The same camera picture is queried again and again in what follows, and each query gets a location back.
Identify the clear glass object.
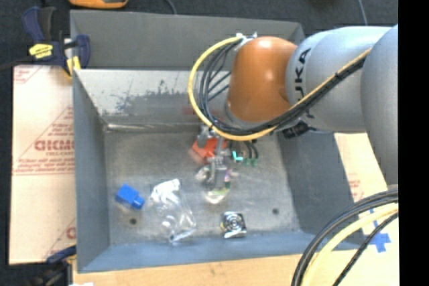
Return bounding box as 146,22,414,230
195,165,236,206

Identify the orange plastic object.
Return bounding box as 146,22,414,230
188,138,219,165

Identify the silver square metal object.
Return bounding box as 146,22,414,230
219,210,248,239

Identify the clear plastic packet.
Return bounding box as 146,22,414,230
148,177,198,244

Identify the grey metal bin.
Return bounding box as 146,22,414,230
69,9,367,274

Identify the blue plastic block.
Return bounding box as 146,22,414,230
115,183,145,211

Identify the brown cardboard board red print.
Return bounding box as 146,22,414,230
8,64,391,265

